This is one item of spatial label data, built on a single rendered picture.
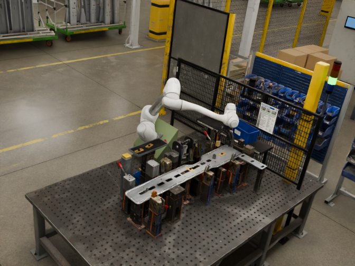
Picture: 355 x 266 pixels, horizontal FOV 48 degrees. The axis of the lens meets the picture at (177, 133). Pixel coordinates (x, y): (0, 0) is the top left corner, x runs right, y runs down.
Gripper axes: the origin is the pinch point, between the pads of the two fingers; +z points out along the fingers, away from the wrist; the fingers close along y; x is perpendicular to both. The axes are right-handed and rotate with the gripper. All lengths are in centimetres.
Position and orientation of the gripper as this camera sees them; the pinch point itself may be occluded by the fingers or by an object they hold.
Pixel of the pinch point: (224, 142)
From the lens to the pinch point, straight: 393.3
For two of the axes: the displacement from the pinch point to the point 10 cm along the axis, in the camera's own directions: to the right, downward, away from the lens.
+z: -1.1, 8.8, 4.7
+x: 7.0, -2.7, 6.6
